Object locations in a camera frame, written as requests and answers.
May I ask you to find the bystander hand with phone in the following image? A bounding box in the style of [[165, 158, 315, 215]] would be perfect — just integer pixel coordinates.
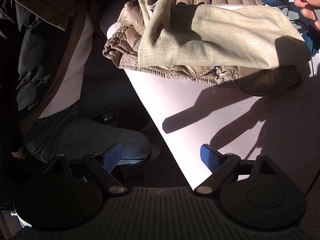
[[294, 0, 320, 32]]

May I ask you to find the beige knit tank top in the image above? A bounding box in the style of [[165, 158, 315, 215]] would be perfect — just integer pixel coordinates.
[[138, 0, 311, 69]]

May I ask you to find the seated person in jeans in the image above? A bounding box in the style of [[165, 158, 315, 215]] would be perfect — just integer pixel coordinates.
[[1, 0, 161, 165]]

